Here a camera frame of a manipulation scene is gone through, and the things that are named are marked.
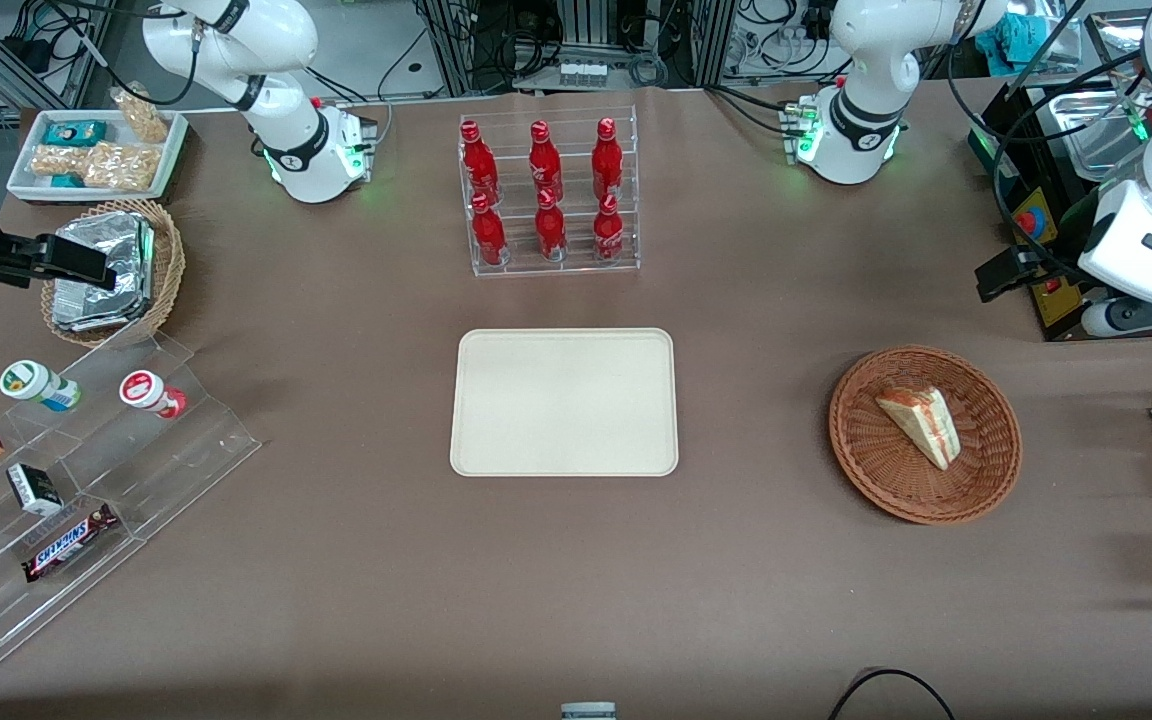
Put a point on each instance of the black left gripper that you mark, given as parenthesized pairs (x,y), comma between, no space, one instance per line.
(1039,264)

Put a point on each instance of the triangle sandwich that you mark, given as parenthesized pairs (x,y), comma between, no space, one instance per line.
(921,422)

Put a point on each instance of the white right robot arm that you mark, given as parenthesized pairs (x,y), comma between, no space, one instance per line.
(288,120)

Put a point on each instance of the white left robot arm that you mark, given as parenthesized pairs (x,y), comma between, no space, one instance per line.
(866,70)

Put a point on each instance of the tan wicker basket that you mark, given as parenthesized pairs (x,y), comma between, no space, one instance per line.
(168,270)

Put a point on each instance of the white rectangular snack tray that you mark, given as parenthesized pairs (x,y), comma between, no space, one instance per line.
(26,175)

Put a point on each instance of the stainless steel tray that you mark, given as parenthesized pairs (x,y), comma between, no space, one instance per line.
(1086,130)

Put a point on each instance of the brown round wicker basket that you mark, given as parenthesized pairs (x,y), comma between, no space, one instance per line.
(871,460)

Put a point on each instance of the cream plastic serving tray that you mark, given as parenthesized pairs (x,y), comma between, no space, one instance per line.
(564,402)

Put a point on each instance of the silver foil wrapped package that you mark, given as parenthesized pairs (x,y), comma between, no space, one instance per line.
(106,300)

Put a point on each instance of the yellow emergency stop button box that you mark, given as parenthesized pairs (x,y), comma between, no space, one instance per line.
(1034,222)

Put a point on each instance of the small teal packet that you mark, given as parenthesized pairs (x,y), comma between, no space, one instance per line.
(66,181)

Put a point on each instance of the large clear bag of crackers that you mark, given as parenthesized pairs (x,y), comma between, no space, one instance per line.
(123,167)

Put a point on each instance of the rice cracker bar pack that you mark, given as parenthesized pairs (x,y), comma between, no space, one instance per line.
(56,160)

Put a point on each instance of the green lid yogurt cup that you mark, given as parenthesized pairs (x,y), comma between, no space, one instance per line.
(31,382)

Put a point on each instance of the teal snack box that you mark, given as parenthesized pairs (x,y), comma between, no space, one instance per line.
(74,132)

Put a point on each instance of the red lid yogurt cup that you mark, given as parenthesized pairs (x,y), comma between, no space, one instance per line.
(146,390)

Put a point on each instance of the clear bag of puffed snacks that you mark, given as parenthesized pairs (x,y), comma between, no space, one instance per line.
(143,118)

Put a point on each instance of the clear acrylic stepped shelf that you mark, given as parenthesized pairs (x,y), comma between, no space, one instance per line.
(156,470)

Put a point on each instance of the small black white carton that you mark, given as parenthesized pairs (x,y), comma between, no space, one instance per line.
(34,490)

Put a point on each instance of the teal cloth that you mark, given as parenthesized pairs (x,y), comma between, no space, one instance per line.
(1011,40)

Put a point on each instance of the snickers chocolate bar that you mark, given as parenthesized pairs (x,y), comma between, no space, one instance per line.
(69,542)

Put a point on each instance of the red cola bottle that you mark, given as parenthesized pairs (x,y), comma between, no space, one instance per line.
(545,165)
(479,165)
(550,232)
(608,235)
(607,160)
(488,238)

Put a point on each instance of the brown table cover sheet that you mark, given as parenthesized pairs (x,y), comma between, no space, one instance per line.
(356,560)

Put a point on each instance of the clear acrylic bottle rack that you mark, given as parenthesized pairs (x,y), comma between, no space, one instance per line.
(576,262)

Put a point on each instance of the white power strip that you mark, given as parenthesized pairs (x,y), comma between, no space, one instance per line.
(581,74)

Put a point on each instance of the grey metal object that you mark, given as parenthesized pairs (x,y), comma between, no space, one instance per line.
(588,712)

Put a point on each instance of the yellow red switch box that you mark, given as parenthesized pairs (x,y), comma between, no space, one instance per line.
(1061,300)

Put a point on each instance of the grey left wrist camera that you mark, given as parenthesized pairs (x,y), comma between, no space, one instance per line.
(1131,316)

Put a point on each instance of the aluminium profile frame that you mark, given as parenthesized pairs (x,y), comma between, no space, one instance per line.
(456,45)

